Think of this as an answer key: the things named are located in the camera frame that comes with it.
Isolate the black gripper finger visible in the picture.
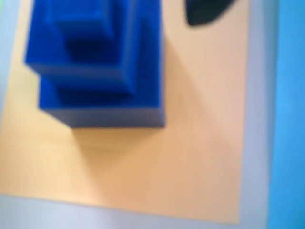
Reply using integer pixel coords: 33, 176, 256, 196
184, 0, 236, 26

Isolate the medium blue cube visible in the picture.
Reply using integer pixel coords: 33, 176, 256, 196
39, 0, 166, 129

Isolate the tiny blue cube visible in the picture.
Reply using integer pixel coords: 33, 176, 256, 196
45, 0, 115, 65

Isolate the small blue cube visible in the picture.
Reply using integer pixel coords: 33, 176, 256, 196
24, 0, 138, 96

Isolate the blue paper square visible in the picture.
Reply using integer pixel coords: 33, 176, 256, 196
266, 0, 305, 229

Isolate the orange paper square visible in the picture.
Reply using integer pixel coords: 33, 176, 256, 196
0, 0, 251, 225

